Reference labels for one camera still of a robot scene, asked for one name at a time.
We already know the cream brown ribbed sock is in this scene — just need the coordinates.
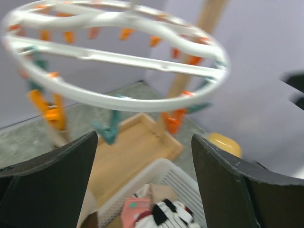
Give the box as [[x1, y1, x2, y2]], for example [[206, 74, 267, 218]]
[[45, 123, 71, 149]]

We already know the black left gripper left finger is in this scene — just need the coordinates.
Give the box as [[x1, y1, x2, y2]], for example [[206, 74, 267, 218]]
[[0, 131, 98, 228]]

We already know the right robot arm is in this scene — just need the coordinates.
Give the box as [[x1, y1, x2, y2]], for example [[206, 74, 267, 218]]
[[281, 69, 304, 111]]

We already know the teal right clothes peg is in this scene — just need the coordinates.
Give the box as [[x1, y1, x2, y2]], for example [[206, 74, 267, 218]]
[[187, 102, 212, 114]]

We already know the white round clip hanger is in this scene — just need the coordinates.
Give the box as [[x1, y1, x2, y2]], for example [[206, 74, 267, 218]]
[[1, 0, 231, 112]]

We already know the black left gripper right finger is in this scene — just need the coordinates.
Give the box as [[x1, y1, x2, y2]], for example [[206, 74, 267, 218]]
[[191, 134, 304, 228]]

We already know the yellow dish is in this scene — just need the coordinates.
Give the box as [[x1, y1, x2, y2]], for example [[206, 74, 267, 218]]
[[207, 133, 242, 158]]

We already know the orange clothes peg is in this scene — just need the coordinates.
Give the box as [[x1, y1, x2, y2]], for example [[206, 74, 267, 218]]
[[162, 108, 187, 134], [28, 89, 67, 131]]

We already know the beige folded sock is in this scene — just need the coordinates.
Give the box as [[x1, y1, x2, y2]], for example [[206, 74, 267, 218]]
[[150, 183, 179, 204]]

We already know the white plastic laundry basket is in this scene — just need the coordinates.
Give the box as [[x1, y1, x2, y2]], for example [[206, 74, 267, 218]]
[[97, 158, 207, 228]]

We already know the teal clothes peg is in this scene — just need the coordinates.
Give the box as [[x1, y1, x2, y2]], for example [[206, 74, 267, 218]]
[[92, 110, 121, 145], [187, 102, 212, 114]]

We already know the pink sock with green stripes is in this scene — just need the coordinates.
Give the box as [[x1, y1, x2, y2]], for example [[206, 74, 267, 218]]
[[120, 197, 151, 228]]

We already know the wooden hanger stand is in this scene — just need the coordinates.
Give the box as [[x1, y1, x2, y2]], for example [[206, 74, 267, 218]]
[[42, 0, 231, 209]]

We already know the black white striped sock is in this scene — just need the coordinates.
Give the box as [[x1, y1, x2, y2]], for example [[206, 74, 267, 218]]
[[134, 199, 200, 228]]

